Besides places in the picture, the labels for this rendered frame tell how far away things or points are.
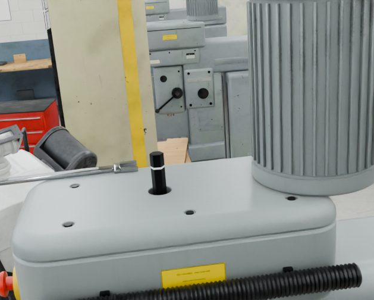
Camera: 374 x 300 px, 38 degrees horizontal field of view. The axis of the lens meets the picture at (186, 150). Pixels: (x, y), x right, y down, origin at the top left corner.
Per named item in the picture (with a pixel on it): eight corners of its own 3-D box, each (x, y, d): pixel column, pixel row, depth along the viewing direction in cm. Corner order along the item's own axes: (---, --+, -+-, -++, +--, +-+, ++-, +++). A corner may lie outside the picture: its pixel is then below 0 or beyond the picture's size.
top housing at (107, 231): (19, 349, 76) (-1, 247, 71) (42, 257, 101) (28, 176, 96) (344, 304, 81) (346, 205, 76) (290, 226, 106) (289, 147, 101)
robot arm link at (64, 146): (45, 171, 163) (42, 138, 153) (70, 157, 168) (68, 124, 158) (70, 194, 158) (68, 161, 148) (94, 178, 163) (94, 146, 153)
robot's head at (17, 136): (-22, 147, 138) (-20, 130, 132) (10, 136, 143) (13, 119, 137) (-10, 167, 136) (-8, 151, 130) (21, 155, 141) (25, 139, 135)
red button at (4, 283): (-3, 302, 86) (-8, 280, 85) (2, 288, 90) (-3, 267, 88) (18, 300, 86) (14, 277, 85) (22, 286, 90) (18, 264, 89)
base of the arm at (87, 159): (36, 168, 162) (25, 146, 153) (70, 142, 167) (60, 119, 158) (68, 198, 156) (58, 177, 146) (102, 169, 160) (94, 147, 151)
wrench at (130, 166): (-9, 189, 91) (-9, 184, 91) (-4, 180, 95) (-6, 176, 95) (138, 171, 94) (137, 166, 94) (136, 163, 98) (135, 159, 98)
